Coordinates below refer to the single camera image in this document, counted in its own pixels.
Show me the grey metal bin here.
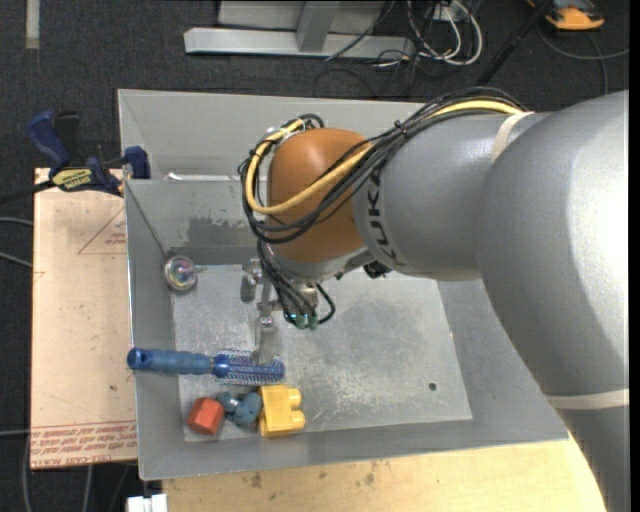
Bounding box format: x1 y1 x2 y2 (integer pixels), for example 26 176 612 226
117 88 571 482

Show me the yellow toy brick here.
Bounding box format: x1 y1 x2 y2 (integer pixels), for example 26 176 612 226
258 385 307 439

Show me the blue-grey toy figure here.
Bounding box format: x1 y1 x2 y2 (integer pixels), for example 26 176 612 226
216 390 264 429

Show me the red-orange block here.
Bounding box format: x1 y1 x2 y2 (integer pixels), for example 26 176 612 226
185 396 226 436

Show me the brown cardboard board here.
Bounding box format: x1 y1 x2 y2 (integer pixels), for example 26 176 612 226
30 167 139 471

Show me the clear glass ball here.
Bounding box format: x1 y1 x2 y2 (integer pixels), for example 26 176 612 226
163 254 199 294

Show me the blue hair brush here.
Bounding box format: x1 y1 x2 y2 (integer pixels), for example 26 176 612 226
126 346 287 387

